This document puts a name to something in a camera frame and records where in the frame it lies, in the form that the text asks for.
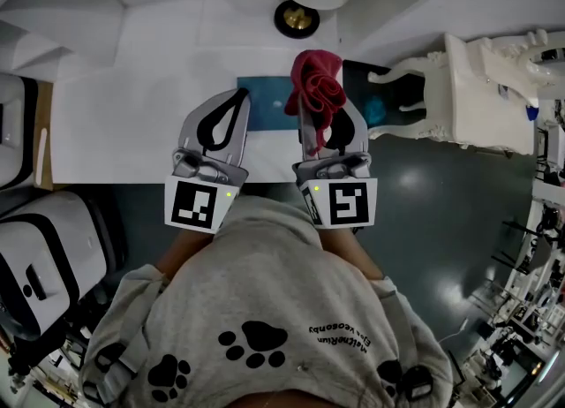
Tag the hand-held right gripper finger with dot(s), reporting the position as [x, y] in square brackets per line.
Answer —
[359, 137]
[303, 137]

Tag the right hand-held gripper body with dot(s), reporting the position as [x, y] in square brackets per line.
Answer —
[348, 203]

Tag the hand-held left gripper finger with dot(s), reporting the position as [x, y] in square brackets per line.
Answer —
[240, 141]
[190, 128]

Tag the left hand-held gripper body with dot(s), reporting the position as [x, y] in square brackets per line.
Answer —
[194, 205]

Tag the blue mat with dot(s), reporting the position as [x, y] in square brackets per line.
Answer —
[269, 106]

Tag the red cloth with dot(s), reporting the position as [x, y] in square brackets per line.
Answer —
[318, 88]

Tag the person's left forearm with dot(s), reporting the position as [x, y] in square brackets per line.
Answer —
[185, 251]

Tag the person's right forearm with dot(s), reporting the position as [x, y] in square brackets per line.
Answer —
[348, 251]

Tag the teal object on floor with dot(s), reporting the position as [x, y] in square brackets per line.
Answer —
[375, 110]

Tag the white desk with drawers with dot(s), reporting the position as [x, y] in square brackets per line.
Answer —
[132, 110]

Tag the grey paw-print sweatshirt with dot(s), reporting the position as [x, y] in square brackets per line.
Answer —
[265, 287]

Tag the white ornate dressing table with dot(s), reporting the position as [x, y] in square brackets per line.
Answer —
[481, 101]

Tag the wooden box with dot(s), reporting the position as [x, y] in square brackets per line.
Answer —
[43, 106]

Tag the white black-trimmed appliance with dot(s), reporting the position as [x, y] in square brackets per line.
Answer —
[13, 132]
[48, 256]

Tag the small blue item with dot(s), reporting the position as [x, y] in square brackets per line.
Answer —
[532, 113]

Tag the white oval mirror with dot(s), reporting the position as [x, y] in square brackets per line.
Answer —
[549, 62]

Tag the cluttered white shelving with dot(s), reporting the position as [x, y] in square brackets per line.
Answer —
[525, 309]

